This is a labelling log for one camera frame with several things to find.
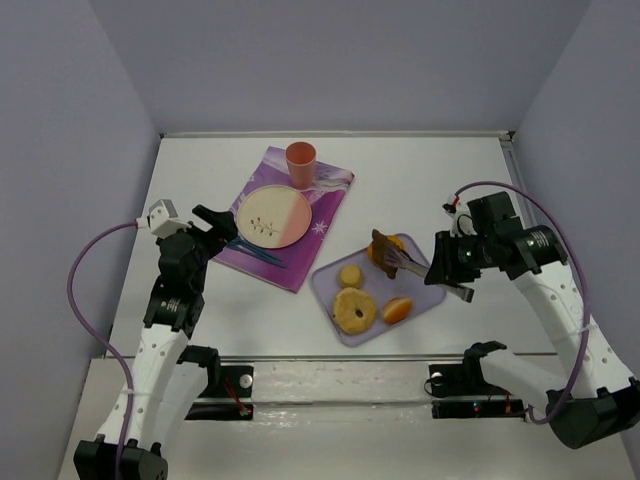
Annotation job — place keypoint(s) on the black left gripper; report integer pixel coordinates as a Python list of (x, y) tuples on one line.
[(211, 232)]

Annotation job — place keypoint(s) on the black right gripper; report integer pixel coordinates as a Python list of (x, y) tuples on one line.
[(441, 261)]

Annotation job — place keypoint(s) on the metal tongs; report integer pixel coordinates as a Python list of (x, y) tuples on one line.
[(401, 260)]

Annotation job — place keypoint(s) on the brown chocolate croissant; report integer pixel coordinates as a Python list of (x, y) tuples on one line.
[(389, 270)]

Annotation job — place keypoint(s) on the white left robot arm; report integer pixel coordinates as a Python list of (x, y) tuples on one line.
[(168, 373)]

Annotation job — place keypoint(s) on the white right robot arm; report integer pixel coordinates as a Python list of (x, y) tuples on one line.
[(598, 395)]

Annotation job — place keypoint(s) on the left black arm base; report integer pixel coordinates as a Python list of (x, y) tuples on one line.
[(229, 400)]

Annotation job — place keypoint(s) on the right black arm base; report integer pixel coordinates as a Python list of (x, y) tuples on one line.
[(454, 396)]

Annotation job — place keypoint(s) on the blue plastic fork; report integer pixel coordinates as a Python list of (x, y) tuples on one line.
[(242, 242)]

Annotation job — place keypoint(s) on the blue plastic knife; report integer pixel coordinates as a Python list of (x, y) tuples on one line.
[(264, 257)]

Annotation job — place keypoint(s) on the cream and pink plate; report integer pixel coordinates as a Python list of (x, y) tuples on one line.
[(274, 217)]

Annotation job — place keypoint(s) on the orange glazed bun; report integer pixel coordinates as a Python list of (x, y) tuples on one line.
[(396, 310)]

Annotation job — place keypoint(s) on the purple snowflake placemat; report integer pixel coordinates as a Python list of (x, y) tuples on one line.
[(325, 196)]

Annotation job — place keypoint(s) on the orange glazed donut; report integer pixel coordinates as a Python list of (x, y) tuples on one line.
[(380, 245)]

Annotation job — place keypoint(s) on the small round yellow bun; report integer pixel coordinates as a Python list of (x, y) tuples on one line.
[(351, 276)]

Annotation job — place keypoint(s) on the large pale bagel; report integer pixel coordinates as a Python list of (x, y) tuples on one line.
[(354, 311)]

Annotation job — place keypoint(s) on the pink plastic cup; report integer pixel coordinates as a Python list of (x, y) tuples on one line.
[(301, 161)]

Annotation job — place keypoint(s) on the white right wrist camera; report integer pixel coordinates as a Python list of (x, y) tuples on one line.
[(462, 222)]

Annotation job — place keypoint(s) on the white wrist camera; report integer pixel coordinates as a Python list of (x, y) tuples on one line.
[(462, 222), (161, 220)]

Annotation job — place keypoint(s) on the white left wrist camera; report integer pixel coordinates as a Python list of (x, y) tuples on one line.
[(161, 220)]

